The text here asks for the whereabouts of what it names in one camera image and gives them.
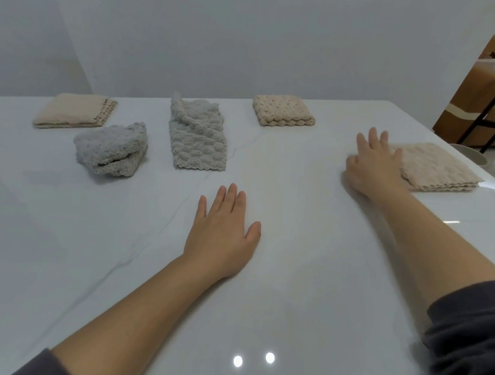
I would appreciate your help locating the person's left hand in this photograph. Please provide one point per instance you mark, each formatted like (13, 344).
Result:
(219, 239)

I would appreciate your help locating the person's right hand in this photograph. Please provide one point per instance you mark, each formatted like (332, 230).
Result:
(374, 168)

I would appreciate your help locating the person's left middle finger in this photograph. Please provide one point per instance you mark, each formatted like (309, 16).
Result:
(230, 199)

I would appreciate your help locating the person's right middle finger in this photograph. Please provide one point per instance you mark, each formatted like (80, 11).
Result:
(373, 138)

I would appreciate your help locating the person's right thumb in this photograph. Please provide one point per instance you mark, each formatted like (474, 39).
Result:
(350, 165)

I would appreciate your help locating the person's right little finger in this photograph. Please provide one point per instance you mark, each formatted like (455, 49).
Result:
(396, 155)

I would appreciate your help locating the person's left thumb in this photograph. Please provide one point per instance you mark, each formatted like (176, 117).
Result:
(253, 231)

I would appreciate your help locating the person's left little finger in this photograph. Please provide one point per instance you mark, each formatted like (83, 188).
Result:
(202, 208)

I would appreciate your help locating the person's left forearm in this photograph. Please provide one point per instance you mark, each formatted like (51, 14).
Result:
(132, 322)

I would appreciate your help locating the person's right forearm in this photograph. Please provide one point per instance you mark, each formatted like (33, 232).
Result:
(432, 249)

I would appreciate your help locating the large beige folded towel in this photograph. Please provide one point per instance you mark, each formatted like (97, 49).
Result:
(439, 167)

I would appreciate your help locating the long grey textured towel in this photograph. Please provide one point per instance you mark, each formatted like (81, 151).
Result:
(196, 137)

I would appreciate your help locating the white round bin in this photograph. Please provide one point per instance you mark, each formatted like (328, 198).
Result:
(470, 153)

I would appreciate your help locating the small beige bobbled towel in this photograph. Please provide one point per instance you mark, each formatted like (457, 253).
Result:
(282, 108)

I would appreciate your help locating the brown cardboard box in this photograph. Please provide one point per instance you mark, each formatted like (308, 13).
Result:
(476, 91)

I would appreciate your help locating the crumpled grey fluffy towel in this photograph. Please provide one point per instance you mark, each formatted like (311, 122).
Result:
(110, 149)

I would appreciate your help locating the smooth beige folded towel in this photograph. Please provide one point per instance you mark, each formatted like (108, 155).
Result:
(75, 111)

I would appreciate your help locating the dark grey right sleeve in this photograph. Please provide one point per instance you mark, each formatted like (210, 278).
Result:
(473, 343)

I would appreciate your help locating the dark grey sleeve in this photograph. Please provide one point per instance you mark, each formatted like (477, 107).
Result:
(44, 367)
(473, 343)

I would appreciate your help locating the dark grey left sleeve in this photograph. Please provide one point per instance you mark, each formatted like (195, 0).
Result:
(44, 367)

